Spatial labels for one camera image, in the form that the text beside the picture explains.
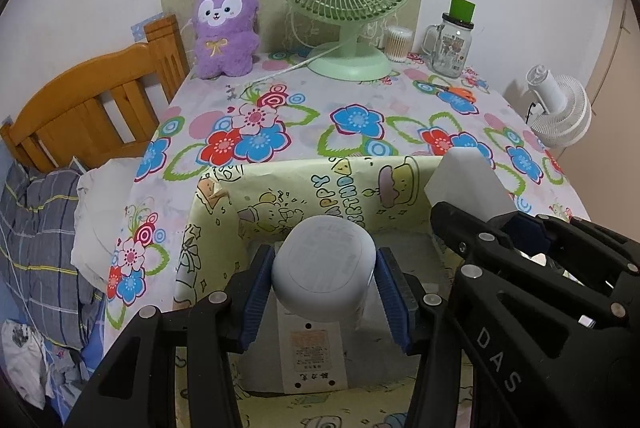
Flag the orange scissors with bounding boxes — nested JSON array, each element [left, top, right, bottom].
[[430, 83, 476, 101]]

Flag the light blue wall sticker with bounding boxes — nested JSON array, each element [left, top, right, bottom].
[[130, 14, 163, 41]]

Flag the grey plaid quilt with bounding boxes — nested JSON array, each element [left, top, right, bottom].
[[0, 163, 106, 349]]

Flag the cotton swab jar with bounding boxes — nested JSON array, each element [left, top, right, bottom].
[[382, 26, 415, 62]]

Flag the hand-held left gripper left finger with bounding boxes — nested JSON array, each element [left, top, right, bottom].
[[70, 244, 276, 428]]

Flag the yellow printed box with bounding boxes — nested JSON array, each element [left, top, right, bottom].
[[172, 154, 481, 428]]

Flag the beige door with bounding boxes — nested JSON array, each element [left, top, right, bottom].
[[565, 0, 640, 234]]

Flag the white charger block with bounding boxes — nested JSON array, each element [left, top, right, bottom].
[[424, 147, 516, 221]]

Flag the blue bed sheet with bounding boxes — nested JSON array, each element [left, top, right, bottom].
[[42, 298, 108, 428]]

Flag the white power strip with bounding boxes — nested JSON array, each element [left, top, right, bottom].
[[277, 298, 348, 394]]

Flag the wooden bed headboard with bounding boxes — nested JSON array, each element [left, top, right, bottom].
[[0, 14, 191, 173]]

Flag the floral tablecloth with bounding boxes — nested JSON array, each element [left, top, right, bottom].
[[102, 50, 593, 344]]

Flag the glass jar mug green lid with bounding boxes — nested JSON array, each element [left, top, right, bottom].
[[422, 0, 477, 78]]

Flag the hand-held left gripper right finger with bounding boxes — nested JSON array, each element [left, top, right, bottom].
[[375, 247, 453, 428]]

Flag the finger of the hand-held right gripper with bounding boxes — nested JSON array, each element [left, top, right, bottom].
[[502, 210, 640, 281], [430, 202, 506, 270]]

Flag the white standing fan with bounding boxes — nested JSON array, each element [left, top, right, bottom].
[[522, 64, 592, 149]]

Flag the purple plush toy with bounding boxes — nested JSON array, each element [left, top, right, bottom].
[[191, 0, 261, 80]]

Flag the white rounded adapter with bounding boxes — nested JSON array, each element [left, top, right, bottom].
[[271, 215, 377, 331]]

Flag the white fan cable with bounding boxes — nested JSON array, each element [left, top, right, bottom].
[[245, 55, 321, 85]]

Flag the white printed cloth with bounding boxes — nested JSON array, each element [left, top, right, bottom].
[[1, 320, 48, 409]]

